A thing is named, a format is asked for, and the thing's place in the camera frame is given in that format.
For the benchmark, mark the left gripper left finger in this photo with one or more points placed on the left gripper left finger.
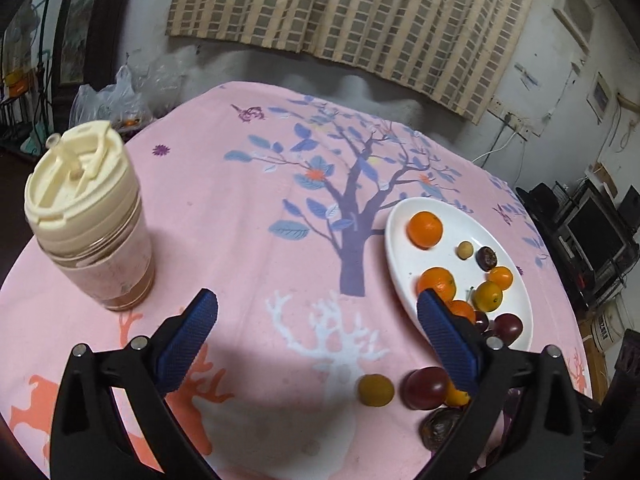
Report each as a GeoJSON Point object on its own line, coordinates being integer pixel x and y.
{"type": "Point", "coordinates": [157, 366]}

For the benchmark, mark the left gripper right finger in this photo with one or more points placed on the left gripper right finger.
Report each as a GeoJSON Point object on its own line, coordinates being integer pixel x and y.
{"type": "Point", "coordinates": [484, 370]}

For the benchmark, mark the small dark plum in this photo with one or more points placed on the small dark plum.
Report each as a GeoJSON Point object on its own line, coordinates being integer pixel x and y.
{"type": "Point", "coordinates": [481, 321]}

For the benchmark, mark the large dark plum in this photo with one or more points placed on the large dark plum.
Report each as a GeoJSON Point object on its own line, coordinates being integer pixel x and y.
{"type": "Point", "coordinates": [508, 327]}

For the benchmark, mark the large orange mandarin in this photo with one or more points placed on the large orange mandarin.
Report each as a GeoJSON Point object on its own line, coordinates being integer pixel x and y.
{"type": "Point", "coordinates": [463, 309]}

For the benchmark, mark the yellow orange tomato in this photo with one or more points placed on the yellow orange tomato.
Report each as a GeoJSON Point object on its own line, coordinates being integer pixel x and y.
{"type": "Point", "coordinates": [487, 297]}

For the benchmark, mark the dark wrinkled passion fruit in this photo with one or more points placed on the dark wrinkled passion fruit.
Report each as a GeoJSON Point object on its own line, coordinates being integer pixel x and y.
{"type": "Point", "coordinates": [486, 258]}

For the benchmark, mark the small yellow green fruit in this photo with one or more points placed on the small yellow green fruit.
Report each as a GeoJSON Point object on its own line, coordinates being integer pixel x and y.
{"type": "Point", "coordinates": [465, 250]}

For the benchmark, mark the white plastic bucket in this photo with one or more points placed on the white plastic bucket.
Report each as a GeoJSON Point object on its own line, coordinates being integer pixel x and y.
{"type": "Point", "coordinates": [610, 323]}

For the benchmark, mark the white oval plate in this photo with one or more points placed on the white oval plate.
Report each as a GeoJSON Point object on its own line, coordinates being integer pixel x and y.
{"type": "Point", "coordinates": [407, 262]}

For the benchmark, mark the computer monitor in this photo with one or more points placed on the computer monitor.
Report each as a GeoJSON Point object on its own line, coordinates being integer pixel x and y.
{"type": "Point", "coordinates": [594, 233]}

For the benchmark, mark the black hat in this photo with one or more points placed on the black hat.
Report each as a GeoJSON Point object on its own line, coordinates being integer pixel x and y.
{"type": "Point", "coordinates": [540, 200]}

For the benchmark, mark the cream lid drink cup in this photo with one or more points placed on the cream lid drink cup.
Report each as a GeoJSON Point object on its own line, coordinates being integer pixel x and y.
{"type": "Point", "coordinates": [83, 203]}

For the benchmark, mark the pink deer tablecloth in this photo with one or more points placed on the pink deer tablecloth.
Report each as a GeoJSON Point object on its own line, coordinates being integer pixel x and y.
{"type": "Point", "coordinates": [276, 202]}

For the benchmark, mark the plastic bag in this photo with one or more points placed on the plastic bag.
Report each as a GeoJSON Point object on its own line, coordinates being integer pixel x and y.
{"type": "Point", "coordinates": [119, 104]}

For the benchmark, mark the striped beige curtain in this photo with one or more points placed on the striped beige curtain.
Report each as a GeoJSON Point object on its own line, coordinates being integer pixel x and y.
{"type": "Point", "coordinates": [452, 51]}

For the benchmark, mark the wall power sockets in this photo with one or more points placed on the wall power sockets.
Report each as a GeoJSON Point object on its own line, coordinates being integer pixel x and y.
{"type": "Point", "coordinates": [517, 123]}

